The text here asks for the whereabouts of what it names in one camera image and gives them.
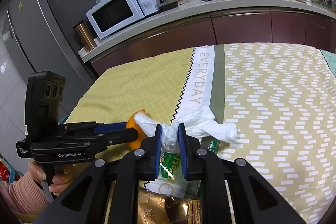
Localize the orange peel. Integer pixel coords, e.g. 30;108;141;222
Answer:
125;109;149;151

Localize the green white snack wrapper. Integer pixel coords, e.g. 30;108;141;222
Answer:
144;135;221;200

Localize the gold foil wrapper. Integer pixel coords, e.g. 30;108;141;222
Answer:
105;180;203;224

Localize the white tissue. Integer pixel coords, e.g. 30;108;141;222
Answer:
128;106;238;153

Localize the pink-sleeved left forearm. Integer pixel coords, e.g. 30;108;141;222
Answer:
0;172;49;215

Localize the dark red kitchen cabinet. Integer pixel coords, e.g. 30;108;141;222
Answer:
90;8;335;75

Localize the left hand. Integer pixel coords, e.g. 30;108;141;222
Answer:
28;160;74;196

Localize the blue plastic snack basket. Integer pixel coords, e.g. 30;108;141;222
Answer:
0;155;23;184

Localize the red snack bag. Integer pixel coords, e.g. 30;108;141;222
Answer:
0;161;10;182

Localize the copper thermos bottle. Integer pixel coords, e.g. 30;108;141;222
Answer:
73;20;97;52

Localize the yellow patterned tablecloth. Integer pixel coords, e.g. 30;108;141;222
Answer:
68;43;335;223

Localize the grey double-door refrigerator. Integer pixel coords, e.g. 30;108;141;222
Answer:
2;0;96;108

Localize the white microwave oven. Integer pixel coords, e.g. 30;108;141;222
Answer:
86;0;160;40

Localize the teal mat under tablecloth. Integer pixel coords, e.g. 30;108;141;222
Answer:
321;50;336;73

